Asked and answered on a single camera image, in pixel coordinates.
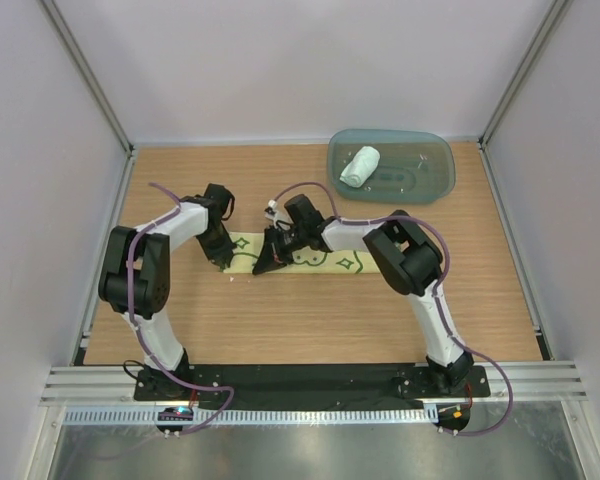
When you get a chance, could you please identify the white slotted cable duct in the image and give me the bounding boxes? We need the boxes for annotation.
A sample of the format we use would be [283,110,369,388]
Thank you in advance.
[63,405,438,426]

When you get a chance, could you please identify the aluminium front rail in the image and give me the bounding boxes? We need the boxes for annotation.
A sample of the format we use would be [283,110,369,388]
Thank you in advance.
[39,361,587,406]

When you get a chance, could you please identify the green patterned towel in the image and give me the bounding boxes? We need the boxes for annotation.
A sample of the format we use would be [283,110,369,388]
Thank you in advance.
[222,232,379,275]

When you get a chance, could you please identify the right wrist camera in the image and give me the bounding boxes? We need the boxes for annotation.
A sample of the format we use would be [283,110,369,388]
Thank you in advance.
[284,194,324,230]

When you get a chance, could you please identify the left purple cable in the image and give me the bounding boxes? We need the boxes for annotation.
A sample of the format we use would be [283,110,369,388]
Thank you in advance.
[127,182,236,434]

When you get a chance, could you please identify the right aluminium frame post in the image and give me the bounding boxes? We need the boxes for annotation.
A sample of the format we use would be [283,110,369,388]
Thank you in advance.
[478,0,573,150]

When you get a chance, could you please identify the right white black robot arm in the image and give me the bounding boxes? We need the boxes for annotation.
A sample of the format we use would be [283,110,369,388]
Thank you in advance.
[252,210,474,396]

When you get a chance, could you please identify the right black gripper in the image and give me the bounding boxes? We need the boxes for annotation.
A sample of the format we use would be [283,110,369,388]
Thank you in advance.
[254,225,308,276]

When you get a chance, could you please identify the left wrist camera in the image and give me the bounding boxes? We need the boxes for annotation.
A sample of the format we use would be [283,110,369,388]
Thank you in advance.
[204,183,236,221]

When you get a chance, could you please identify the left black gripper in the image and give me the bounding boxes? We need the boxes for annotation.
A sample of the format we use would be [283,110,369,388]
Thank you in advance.
[196,226,237,268]

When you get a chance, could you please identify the left aluminium frame post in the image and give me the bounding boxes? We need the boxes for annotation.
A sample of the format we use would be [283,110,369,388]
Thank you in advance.
[38,0,134,157]

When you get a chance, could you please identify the light mint green towel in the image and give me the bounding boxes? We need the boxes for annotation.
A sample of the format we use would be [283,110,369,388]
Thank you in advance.
[339,146,381,188]

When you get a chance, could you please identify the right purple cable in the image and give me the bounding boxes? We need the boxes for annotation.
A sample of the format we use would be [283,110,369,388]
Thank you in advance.
[267,181,514,439]

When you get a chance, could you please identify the aluminium frame post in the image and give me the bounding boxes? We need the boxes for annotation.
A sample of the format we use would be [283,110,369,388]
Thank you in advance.
[478,0,573,150]
[38,0,134,157]

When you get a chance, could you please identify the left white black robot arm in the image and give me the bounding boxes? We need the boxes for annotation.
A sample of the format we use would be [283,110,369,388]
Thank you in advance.
[98,184,235,400]

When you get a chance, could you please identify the teal transparent plastic basin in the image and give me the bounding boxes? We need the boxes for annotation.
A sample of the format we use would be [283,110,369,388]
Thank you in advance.
[327,129,456,205]

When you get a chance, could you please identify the purple cable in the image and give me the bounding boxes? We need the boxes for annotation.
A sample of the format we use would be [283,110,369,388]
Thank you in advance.
[127,182,236,434]
[267,181,514,439]

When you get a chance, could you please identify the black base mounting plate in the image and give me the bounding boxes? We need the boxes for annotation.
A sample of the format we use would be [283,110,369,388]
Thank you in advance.
[134,363,491,410]

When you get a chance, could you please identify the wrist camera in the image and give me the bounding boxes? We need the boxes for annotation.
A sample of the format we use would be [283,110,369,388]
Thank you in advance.
[204,183,236,221]
[284,194,324,230]

